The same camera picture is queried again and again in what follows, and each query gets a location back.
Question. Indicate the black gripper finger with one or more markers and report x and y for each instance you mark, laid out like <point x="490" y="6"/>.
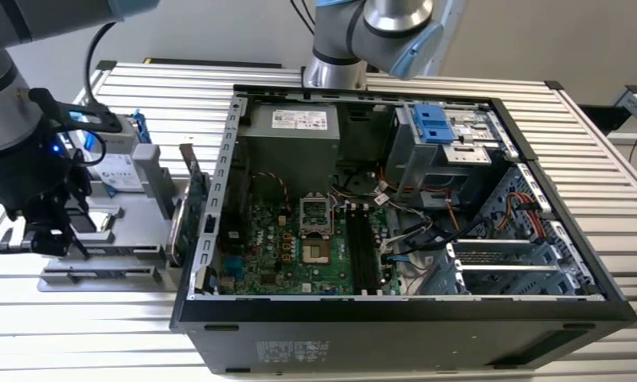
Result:
<point x="73" y="228"/>
<point x="45" y="235"/>

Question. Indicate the silver CPU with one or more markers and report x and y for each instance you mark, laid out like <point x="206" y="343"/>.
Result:
<point x="101" y="223"/>

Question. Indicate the grey parts rack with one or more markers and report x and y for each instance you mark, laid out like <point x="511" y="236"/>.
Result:
<point x="137" y="223"/>

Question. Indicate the hard disk in blue carrier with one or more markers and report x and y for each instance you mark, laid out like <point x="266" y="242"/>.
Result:
<point x="118" y="171"/>

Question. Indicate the green graphics card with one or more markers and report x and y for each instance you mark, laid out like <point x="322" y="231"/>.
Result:
<point x="193" y="207"/>

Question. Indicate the black case fan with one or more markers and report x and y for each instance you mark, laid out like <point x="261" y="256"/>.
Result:
<point x="235" y="207"/>

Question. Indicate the blue expansion slot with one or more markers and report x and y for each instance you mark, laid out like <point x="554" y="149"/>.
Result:
<point x="231" y="266"/>

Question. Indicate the green motherboard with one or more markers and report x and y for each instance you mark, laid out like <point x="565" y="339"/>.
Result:
<point x="267" y="254"/>

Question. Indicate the grey power supply unit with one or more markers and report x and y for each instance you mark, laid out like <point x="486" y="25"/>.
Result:
<point x="291" y="159"/>

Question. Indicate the CPU socket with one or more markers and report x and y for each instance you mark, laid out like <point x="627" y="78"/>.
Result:
<point x="315" y="251"/>

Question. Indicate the black yellow bar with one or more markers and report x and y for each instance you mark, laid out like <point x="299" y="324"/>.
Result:
<point x="217" y="62"/>

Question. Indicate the multicolour motherboard power bundle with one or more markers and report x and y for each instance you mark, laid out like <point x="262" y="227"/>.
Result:
<point x="361" y="196"/>

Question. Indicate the black PC case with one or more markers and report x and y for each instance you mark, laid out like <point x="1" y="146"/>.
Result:
<point x="350" y="342"/>

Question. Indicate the blue plastic drive latch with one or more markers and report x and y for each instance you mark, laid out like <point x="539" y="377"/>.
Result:
<point x="429" y="123"/>

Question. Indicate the silver disk bay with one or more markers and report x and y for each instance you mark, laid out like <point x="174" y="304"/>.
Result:
<point x="509" y="267"/>

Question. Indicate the white board blue edge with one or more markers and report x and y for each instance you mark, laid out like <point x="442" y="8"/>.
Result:
<point x="453" y="40"/>

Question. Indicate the black camera bracket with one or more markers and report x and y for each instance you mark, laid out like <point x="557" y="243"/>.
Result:
<point x="45" y="103"/>

